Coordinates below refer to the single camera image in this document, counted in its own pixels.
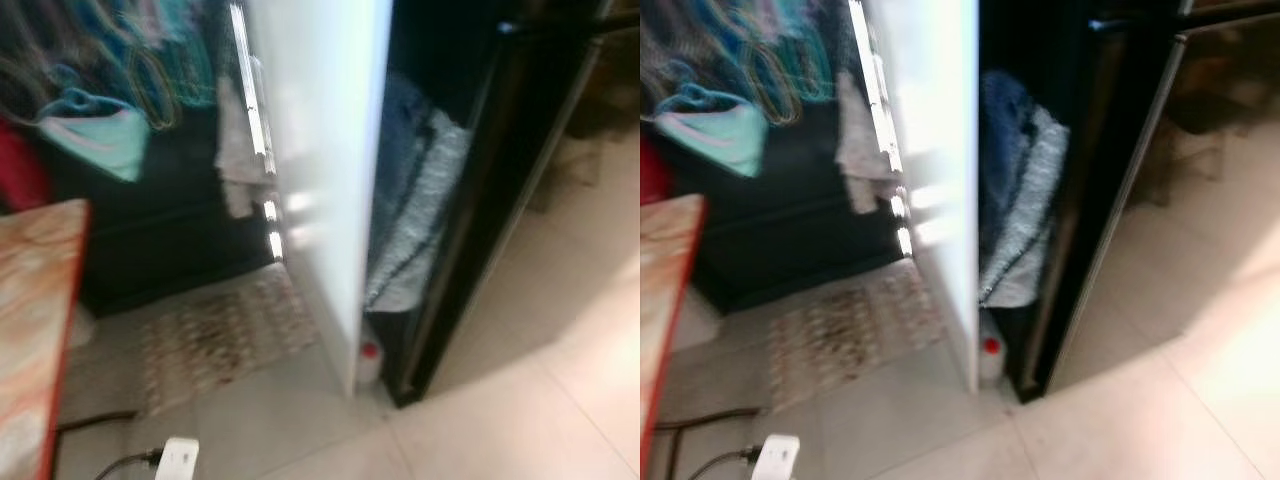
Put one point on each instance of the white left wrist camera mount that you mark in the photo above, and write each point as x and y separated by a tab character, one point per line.
177	460
777	458

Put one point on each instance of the orange marble table red edge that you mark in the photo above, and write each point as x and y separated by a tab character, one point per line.
35	320
665	300

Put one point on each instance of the red cloth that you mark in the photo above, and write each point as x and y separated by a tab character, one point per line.
652	175
20	170

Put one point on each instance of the teal cloth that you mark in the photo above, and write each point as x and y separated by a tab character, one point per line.
105	135
725	130

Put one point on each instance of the patterned floor mat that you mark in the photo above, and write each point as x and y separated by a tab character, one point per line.
220	340
850	335

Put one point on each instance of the grey blue knitted cloth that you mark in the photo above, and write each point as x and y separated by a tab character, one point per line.
1025	200
420	200

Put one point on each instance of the black glossy fridge door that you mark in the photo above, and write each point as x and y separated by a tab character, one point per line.
1100	150
490	150

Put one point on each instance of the red capped plastic bottle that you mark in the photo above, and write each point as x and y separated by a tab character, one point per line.
991	360
369	365

